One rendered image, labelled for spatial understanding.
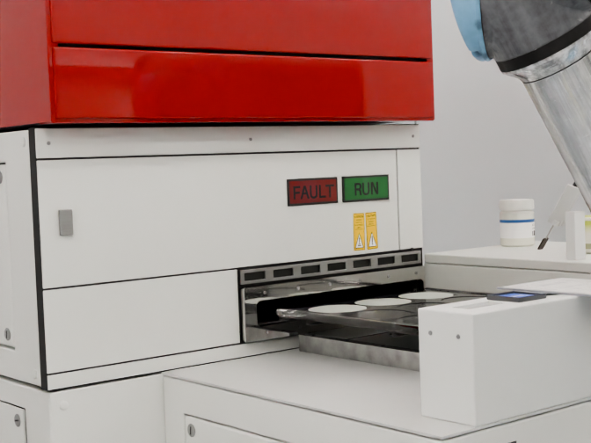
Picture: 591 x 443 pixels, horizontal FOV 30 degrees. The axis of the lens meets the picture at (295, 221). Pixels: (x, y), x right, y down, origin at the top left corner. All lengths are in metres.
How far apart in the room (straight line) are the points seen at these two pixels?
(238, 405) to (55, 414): 0.29
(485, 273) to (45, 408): 0.84
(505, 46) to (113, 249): 0.81
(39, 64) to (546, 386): 0.86
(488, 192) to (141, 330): 2.95
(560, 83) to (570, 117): 0.04
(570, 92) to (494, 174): 3.42
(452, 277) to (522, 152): 2.65
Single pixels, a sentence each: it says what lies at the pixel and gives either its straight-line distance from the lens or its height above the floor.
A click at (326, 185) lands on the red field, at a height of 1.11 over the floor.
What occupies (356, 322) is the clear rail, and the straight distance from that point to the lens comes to 1.75.
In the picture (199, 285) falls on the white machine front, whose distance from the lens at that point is 1.85.
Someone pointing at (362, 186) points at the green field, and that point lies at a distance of 2.07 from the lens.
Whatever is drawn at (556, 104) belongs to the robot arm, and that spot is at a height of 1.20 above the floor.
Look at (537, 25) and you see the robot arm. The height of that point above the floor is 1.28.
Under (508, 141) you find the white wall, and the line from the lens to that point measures 4.69.
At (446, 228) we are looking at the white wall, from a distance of 4.40.
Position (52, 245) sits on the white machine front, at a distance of 1.71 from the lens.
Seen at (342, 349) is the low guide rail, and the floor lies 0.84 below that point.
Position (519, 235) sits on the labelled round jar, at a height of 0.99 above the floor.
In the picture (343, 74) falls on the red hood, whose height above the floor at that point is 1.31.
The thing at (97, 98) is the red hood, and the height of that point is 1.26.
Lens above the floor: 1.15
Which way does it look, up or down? 3 degrees down
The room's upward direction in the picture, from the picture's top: 2 degrees counter-clockwise
